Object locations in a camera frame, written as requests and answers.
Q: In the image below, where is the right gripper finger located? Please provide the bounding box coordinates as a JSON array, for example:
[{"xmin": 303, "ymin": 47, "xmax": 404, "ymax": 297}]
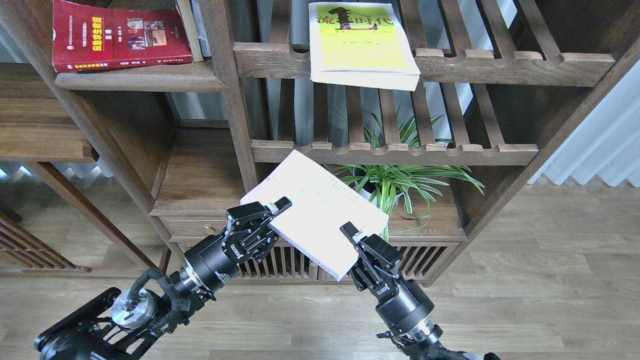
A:
[
  {"xmin": 340, "ymin": 222, "xmax": 403, "ymax": 276},
  {"xmin": 349, "ymin": 268, "xmax": 373, "ymax": 292}
]

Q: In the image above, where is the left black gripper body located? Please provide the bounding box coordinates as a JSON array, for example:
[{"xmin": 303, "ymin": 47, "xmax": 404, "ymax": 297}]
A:
[{"xmin": 183, "ymin": 229, "xmax": 278, "ymax": 296}]

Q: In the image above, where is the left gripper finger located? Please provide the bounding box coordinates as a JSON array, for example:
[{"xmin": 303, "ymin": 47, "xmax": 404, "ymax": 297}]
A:
[
  {"xmin": 250, "ymin": 235, "xmax": 279, "ymax": 264},
  {"xmin": 224, "ymin": 196, "xmax": 293, "ymax": 235}
]

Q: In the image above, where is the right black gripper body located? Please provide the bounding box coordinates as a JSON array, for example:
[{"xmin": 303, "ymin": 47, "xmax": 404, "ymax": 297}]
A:
[{"xmin": 368, "ymin": 269, "xmax": 435, "ymax": 337}]

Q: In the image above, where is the white purple book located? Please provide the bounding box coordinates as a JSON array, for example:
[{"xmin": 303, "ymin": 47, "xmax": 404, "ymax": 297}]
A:
[{"xmin": 240, "ymin": 150, "xmax": 389, "ymax": 280}]

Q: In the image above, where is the red cover book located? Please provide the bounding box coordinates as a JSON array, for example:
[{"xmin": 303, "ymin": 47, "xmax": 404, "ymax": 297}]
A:
[{"xmin": 52, "ymin": 0, "xmax": 194, "ymax": 73}]

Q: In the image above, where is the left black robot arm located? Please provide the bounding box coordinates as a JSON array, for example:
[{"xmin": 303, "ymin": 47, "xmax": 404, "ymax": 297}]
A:
[{"xmin": 34, "ymin": 197, "xmax": 291, "ymax": 360}]

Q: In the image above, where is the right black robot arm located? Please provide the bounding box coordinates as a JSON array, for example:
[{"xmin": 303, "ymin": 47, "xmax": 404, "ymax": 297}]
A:
[{"xmin": 340, "ymin": 222, "xmax": 480, "ymax": 360}]

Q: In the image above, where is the left slatted cabinet door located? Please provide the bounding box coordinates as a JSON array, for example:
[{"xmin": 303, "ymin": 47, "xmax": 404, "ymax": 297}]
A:
[{"xmin": 236, "ymin": 241, "xmax": 320, "ymax": 284}]

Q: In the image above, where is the slatted cabinet door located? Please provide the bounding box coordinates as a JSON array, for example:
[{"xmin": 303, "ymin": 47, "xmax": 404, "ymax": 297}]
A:
[
  {"xmin": 319, "ymin": 242, "xmax": 461, "ymax": 282},
  {"xmin": 236, "ymin": 241, "xmax": 320, "ymax": 284}
]

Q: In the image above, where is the small wooden drawer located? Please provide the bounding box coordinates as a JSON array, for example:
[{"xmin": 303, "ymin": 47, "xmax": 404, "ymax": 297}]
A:
[{"xmin": 158, "ymin": 216, "xmax": 227, "ymax": 239}]

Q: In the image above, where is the right slatted cabinet door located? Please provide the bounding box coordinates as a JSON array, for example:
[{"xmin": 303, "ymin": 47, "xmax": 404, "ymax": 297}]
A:
[{"xmin": 319, "ymin": 242, "xmax": 461, "ymax": 282}]

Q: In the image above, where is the white plant pot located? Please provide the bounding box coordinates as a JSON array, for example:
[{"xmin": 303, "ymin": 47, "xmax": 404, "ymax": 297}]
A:
[{"xmin": 355, "ymin": 180, "xmax": 403, "ymax": 213}]

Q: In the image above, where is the spider plant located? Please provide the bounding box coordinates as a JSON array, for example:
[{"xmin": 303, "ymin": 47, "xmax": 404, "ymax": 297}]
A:
[{"xmin": 331, "ymin": 112, "xmax": 485, "ymax": 221}]

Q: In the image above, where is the dark wooden bookshelf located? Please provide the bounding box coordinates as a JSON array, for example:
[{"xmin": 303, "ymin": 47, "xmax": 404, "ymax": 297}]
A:
[{"xmin": 1, "ymin": 0, "xmax": 639, "ymax": 278}]

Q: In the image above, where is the white upright book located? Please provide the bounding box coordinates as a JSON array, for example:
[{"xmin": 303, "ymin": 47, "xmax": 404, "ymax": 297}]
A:
[{"xmin": 190, "ymin": 0, "xmax": 211, "ymax": 58}]

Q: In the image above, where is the yellow cover book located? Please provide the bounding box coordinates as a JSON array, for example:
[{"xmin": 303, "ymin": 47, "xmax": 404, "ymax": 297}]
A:
[{"xmin": 308, "ymin": 1, "xmax": 420, "ymax": 91}]

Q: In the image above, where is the brown upright book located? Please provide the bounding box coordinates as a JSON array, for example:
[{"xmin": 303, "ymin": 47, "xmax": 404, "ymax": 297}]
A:
[{"xmin": 176, "ymin": 0, "xmax": 204, "ymax": 63}]

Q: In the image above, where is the white curtain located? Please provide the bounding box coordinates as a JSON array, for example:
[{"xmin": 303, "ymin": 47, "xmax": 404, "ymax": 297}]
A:
[{"xmin": 528, "ymin": 63, "xmax": 640, "ymax": 188}]

